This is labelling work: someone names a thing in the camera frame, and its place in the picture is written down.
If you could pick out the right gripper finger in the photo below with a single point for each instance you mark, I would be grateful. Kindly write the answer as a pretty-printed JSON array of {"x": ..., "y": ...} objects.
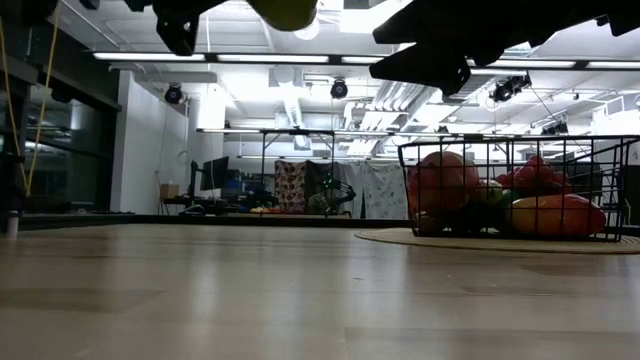
[
  {"x": 430, "y": 70},
  {"x": 420, "y": 25}
]

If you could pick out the green pear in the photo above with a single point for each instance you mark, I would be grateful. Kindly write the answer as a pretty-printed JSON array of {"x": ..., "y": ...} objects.
[{"x": 285, "y": 15}]

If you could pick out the pink dragon fruit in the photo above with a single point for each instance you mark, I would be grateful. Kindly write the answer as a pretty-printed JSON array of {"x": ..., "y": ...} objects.
[{"x": 442, "y": 180}]

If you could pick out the red grape bunch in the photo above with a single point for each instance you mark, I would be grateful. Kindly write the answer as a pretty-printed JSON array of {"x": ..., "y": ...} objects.
[{"x": 535, "y": 175}]

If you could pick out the green lime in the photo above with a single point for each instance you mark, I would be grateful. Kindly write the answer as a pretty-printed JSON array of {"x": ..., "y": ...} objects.
[{"x": 509, "y": 198}]

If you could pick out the orange red mango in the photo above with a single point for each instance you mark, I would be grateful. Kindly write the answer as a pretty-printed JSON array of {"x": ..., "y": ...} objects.
[{"x": 555, "y": 216}]

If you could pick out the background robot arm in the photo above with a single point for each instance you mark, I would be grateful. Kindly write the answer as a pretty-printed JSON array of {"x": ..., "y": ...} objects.
[{"x": 340, "y": 192}]

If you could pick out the ceiling strip light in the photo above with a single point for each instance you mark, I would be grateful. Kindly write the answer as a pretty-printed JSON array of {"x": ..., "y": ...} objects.
[
  {"x": 357, "y": 60},
  {"x": 272, "y": 58},
  {"x": 150, "y": 56}
]

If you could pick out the white floral cloth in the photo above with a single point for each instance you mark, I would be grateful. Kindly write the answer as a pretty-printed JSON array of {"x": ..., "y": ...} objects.
[{"x": 382, "y": 190}]

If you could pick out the black background rack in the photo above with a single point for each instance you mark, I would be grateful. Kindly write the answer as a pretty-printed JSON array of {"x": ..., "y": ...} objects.
[{"x": 300, "y": 132}]

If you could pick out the black computer monitor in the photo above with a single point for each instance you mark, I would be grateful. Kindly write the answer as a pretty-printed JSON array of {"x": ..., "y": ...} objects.
[{"x": 215, "y": 172}]

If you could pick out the cardboard box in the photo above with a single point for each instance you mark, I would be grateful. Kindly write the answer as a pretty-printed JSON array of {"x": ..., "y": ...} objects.
[{"x": 169, "y": 191}]

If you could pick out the round woven placemat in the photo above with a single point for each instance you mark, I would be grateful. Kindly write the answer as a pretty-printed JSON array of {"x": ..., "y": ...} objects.
[{"x": 400, "y": 237}]

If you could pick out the brown patterned cloth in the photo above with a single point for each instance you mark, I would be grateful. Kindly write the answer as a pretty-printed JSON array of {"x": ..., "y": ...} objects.
[{"x": 292, "y": 185}]

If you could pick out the white cylinder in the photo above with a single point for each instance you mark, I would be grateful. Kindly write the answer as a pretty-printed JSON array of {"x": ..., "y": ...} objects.
[{"x": 12, "y": 225}]

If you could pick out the black metal table frame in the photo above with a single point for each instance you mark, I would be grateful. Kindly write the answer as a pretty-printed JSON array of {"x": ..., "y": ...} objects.
[{"x": 210, "y": 219}]

